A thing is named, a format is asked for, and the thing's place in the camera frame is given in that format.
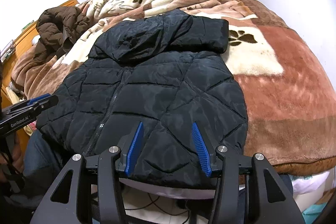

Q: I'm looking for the black puffer jacket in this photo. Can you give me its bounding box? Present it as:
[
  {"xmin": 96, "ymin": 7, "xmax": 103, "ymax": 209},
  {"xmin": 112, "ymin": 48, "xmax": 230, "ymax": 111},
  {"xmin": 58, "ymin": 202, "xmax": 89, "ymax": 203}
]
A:
[{"xmin": 37, "ymin": 9, "xmax": 248, "ymax": 189}]

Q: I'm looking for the person's left hand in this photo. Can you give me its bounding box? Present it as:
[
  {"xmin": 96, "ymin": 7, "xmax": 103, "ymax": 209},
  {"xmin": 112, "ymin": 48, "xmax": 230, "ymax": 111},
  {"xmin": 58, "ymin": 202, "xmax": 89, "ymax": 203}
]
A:
[{"xmin": 0, "ymin": 144, "xmax": 24, "ymax": 183}]

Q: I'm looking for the blue jeans leg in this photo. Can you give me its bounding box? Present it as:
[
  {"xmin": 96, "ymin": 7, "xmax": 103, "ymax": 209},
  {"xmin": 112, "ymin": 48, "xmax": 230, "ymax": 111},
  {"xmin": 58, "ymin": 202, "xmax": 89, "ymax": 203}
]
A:
[{"xmin": 23, "ymin": 130, "xmax": 64, "ymax": 189}]

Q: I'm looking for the brown puffer jacket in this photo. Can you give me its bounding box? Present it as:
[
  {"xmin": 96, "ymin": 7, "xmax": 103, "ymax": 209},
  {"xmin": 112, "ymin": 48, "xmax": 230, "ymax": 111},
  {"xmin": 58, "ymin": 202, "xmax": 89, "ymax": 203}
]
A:
[{"xmin": 34, "ymin": 6, "xmax": 91, "ymax": 63}]

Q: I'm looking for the brown paw-print fleece blanket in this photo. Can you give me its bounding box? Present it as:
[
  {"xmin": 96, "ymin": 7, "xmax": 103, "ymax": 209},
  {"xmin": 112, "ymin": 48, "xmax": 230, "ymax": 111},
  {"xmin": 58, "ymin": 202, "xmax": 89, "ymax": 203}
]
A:
[{"xmin": 8, "ymin": 0, "xmax": 335, "ymax": 176}]

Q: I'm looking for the black floor cable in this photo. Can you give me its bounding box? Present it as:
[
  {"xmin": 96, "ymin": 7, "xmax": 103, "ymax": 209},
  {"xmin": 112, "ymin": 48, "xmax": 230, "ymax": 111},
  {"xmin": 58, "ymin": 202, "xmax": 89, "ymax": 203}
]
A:
[{"xmin": 123, "ymin": 191, "xmax": 193, "ymax": 224}]

